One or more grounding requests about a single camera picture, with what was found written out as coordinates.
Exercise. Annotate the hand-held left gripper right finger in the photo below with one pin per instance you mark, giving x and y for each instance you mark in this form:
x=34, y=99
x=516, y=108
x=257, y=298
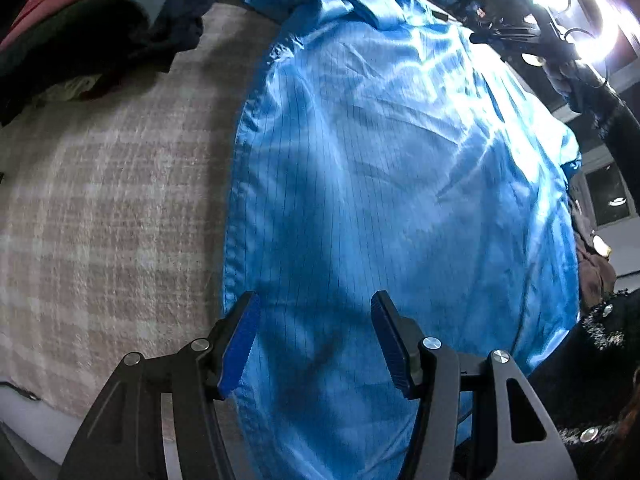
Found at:
x=395, y=345

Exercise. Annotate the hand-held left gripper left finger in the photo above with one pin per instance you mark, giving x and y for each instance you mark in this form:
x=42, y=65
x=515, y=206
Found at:
x=240, y=345

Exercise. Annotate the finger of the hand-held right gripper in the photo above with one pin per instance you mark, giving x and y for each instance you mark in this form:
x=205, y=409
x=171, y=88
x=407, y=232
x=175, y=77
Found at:
x=500, y=38

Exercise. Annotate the blue pinstriped zip jacket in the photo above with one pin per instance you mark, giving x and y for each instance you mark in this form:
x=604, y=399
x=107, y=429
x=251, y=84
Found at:
x=400, y=160

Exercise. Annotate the person's right hand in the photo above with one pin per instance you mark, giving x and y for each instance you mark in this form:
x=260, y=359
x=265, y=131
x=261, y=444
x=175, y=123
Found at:
x=560, y=82

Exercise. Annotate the person's black tweed jacket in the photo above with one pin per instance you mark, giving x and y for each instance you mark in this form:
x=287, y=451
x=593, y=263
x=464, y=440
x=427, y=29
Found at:
x=590, y=385

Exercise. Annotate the brown cloth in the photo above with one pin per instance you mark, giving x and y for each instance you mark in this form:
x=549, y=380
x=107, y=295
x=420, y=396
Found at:
x=595, y=275

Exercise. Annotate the grey garment with elastic trim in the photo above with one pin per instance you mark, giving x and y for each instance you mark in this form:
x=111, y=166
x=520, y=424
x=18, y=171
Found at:
x=75, y=35

